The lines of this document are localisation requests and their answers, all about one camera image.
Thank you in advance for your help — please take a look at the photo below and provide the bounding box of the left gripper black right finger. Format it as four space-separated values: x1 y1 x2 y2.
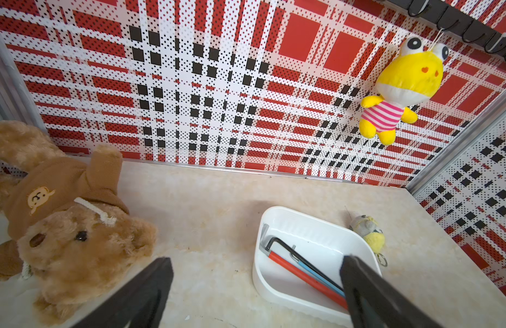
340 256 441 327

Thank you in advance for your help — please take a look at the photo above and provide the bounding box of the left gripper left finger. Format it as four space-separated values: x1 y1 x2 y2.
74 257 174 328

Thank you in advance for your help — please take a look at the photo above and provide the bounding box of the red handled hex key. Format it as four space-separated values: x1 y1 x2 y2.
259 224 348 311

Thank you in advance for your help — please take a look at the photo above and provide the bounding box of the blue handled hex key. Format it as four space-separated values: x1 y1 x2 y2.
290 247 345 297

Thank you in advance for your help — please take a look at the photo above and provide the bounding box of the black hex key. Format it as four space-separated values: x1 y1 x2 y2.
265 236 345 297

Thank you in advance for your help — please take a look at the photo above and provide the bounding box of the white plastic storage box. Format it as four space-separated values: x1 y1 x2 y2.
252 206 381 327

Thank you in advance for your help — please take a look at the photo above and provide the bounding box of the brown teddy bear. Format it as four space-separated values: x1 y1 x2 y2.
0 120 157 325

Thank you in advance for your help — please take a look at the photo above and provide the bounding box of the yellow frog plush toy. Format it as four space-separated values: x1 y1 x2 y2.
359 36 449 146

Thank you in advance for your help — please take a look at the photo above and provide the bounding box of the small yellow keychain plush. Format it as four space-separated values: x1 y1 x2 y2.
349 215 388 267

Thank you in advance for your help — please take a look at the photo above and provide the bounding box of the black hook rail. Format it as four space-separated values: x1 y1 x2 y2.
386 0 506 61

